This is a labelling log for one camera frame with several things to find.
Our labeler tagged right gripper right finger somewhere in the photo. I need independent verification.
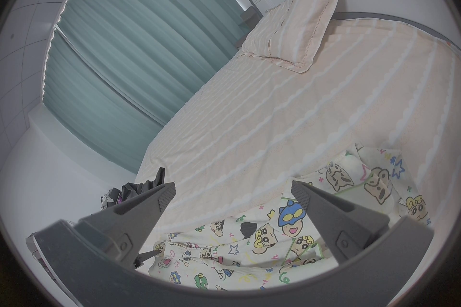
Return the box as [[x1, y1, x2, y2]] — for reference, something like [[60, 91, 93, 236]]
[[291, 180, 392, 265]]

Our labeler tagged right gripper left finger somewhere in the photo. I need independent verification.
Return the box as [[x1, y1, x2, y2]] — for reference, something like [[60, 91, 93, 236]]
[[76, 182, 176, 268]]

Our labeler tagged white printed pyjama top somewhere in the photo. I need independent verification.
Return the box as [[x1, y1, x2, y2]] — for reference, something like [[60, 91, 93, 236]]
[[148, 143, 433, 292]]

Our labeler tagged bed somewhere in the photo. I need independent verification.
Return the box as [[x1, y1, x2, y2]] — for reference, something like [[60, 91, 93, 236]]
[[135, 0, 461, 290]]

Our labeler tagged black shirt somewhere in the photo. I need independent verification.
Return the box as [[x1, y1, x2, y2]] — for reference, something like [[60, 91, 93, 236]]
[[121, 167, 167, 204]]

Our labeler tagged blue-green curtain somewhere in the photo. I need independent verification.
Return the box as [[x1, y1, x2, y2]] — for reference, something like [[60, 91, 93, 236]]
[[42, 29, 165, 175], [54, 0, 250, 127]]

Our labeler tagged pink striped pillow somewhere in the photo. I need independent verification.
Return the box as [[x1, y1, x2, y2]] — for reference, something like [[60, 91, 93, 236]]
[[241, 0, 342, 74]]

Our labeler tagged grey bedside table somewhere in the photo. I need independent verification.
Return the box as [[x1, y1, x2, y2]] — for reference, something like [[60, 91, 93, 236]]
[[234, 7, 264, 49]]

